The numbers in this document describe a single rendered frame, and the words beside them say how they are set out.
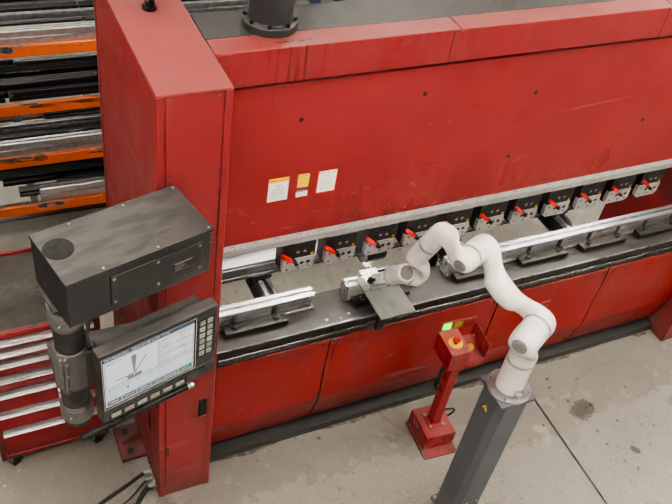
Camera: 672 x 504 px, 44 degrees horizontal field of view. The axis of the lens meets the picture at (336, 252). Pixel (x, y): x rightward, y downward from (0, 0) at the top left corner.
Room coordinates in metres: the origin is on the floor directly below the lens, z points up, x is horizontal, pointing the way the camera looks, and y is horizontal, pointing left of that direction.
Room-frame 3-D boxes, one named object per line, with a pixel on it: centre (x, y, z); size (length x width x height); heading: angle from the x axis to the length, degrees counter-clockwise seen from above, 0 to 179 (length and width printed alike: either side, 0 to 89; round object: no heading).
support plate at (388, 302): (2.73, -0.26, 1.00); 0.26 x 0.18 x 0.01; 32
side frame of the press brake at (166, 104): (2.48, 0.73, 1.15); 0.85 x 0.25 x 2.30; 32
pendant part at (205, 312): (1.80, 0.56, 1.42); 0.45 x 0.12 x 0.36; 136
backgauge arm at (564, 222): (3.89, -1.13, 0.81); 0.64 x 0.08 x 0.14; 32
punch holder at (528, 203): (3.26, -0.85, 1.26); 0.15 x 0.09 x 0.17; 122
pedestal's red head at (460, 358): (2.74, -0.68, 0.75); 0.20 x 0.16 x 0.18; 118
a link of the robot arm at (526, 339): (2.29, -0.81, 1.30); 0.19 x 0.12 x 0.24; 148
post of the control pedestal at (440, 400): (2.74, -0.68, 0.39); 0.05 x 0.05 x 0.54; 28
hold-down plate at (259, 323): (2.48, 0.29, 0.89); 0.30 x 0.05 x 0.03; 122
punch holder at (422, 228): (2.94, -0.34, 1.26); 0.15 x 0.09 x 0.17; 122
